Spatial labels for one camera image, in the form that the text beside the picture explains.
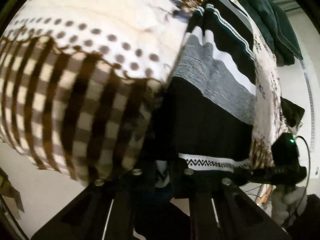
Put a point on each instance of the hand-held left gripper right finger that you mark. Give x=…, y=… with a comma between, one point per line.
x=197, y=185

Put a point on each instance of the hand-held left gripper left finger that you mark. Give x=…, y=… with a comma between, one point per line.
x=140, y=185

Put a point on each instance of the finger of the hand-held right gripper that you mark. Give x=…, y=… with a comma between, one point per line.
x=257, y=172

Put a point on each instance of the striped knit sweater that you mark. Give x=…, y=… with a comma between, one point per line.
x=212, y=120

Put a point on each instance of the person's right hand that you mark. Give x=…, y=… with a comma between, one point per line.
x=282, y=205

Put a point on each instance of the person's black pants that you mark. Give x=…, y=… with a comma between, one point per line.
x=162, y=220

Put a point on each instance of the black cloth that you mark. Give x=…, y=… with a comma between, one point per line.
x=292, y=110

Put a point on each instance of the dark green pillow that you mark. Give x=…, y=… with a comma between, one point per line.
x=287, y=37

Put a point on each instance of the dark green blanket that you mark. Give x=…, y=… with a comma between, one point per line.
x=257, y=10

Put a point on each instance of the floral bedspread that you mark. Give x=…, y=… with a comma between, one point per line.
x=87, y=30

